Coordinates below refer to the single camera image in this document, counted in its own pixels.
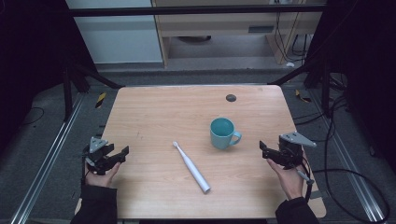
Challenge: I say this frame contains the black curtain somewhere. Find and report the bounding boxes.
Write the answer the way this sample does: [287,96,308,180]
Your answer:
[306,0,396,175]
[0,0,97,150]

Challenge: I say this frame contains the white cabinet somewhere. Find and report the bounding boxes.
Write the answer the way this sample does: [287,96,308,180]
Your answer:
[64,0,164,65]

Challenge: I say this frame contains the yellow black tape strip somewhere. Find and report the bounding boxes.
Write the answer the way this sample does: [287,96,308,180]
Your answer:
[294,89,313,104]
[94,91,107,109]

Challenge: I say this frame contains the grey cable plug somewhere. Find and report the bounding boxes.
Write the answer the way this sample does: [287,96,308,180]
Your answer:
[295,169,315,186]

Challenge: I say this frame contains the person's right hand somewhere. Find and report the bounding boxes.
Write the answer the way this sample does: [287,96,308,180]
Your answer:
[266,158,308,201]

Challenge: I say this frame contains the black floor cable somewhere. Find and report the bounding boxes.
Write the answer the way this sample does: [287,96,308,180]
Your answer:
[322,96,375,224]

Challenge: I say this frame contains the aluminium floor rail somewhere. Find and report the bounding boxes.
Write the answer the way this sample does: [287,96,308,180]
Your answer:
[9,92,86,224]
[309,89,388,224]

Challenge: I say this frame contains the white electric toothbrush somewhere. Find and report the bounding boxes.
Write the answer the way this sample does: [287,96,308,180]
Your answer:
[172,140,212,195]

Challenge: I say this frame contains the black metal stand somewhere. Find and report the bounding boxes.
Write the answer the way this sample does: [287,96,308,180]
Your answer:
[268,59,332,119]
[61,60,125,123]

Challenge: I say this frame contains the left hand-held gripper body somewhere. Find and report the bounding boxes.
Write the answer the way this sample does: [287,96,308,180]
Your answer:
[82,135,117,176]

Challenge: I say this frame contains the teal ceramic cup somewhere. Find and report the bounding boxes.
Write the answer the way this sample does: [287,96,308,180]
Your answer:
[209,117,243,150]

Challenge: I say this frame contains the person's left hand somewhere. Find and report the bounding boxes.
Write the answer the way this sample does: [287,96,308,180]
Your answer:
[84,161,122,189]

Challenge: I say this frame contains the black hanging desk cables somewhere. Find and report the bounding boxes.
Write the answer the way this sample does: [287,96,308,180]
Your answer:
[273,0,312,63]

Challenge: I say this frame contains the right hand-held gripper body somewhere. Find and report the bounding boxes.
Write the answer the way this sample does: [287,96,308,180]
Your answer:
[276,131,318,171]

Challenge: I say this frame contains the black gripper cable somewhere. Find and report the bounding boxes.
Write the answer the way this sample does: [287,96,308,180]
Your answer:
[303,157,391,224]

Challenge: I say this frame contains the black horizontal frame bar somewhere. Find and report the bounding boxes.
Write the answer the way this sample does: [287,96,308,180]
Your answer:
[68,5,327,18]

